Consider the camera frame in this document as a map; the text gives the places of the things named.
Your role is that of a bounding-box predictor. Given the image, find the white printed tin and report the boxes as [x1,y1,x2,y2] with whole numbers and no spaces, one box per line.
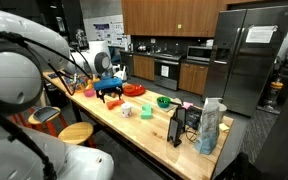
[120,102,133,119]

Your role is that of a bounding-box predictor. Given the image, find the orange-legged stool with grey pan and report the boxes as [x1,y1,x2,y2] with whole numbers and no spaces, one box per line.
[27,106,69,138]

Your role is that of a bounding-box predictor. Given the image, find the silver microwave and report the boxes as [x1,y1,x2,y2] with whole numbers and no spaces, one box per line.
[186,45,214,63]

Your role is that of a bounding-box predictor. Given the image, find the pink bowl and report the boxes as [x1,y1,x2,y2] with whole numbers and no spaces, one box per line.
[83,87,97,98]

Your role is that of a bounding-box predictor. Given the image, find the yellow and grey vacuum cleaner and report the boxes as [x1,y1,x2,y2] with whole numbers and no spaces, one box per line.
[257,73,285,116]

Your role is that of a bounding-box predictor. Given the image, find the wooden upper kitchen cabinets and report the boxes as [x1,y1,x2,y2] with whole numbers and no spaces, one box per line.
[121,0,228,38]

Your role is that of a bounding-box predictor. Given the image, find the grey dustpan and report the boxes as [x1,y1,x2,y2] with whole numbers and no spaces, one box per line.
[32,105,61,124]

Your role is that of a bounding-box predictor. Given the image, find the white cup with sticks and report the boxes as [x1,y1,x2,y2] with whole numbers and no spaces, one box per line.
[112,63,129,83]

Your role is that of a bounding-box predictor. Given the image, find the wall posters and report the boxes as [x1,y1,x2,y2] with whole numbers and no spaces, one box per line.
[92,21,132,48]

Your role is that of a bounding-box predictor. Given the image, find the clear bag of colourful blocks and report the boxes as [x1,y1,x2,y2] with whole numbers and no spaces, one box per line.
[63,72,95,94]

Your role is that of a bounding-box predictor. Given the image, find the wooden cabinet above refrigerator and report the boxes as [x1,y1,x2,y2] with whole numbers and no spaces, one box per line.
[225,0,288,6]

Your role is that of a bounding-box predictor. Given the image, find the wide wooden lower cabinet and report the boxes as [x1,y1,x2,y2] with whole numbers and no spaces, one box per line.
[178,61,209,96]

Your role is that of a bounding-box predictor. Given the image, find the black and steel oven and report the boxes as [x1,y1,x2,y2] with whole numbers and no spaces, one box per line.
[153,54,182,92]

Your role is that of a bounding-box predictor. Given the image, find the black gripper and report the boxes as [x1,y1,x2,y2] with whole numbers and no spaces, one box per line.
[95,87,124,104]

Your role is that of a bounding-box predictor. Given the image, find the white paper sheet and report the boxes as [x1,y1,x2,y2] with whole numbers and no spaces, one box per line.
[245,25,279,44]

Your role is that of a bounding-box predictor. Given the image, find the yellow sticky note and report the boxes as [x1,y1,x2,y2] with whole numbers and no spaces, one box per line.
[218,122,231,133]

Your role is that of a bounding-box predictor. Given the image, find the pink sticky note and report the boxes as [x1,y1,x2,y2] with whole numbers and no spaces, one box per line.
[181,101,195,110]

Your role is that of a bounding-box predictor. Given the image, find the narrow wooden lower cabinet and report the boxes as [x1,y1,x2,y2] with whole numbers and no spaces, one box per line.
[132,54,156,82]

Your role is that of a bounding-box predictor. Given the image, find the dark dishwasher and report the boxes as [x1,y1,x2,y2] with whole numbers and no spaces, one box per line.
[120,51,135,77]

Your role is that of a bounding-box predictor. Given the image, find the stainless steel refrigerator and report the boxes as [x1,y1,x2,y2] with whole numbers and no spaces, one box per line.
[202,4,288,118]

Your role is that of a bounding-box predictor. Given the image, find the green bowl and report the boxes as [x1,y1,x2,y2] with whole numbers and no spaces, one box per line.
[156,96,172,109]

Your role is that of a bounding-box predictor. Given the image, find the orange foam block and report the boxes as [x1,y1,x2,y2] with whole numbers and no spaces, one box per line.
[106,98,125,111]

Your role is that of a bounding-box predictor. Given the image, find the plain white cup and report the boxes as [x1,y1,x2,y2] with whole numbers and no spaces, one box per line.
[218,103,229,123]

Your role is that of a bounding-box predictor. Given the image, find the black electronics box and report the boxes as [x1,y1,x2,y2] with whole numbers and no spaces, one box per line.
[185,105,204,131]

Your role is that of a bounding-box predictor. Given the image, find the small black phone on stand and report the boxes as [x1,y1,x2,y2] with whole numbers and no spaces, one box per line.
[175,105,188,133]

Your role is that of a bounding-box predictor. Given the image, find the red plate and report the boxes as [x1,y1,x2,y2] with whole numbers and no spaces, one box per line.
[122,83,147,98]

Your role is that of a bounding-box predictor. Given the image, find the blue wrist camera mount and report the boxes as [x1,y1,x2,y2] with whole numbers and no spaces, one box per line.
[93,76,124,92]

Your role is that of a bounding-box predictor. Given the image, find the white and blue paper bag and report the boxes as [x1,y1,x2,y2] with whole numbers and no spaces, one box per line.
[194,97,224,156]

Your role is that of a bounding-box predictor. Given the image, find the round all-wood stool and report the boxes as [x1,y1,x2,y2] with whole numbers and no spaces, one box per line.
[57,121,97,149]

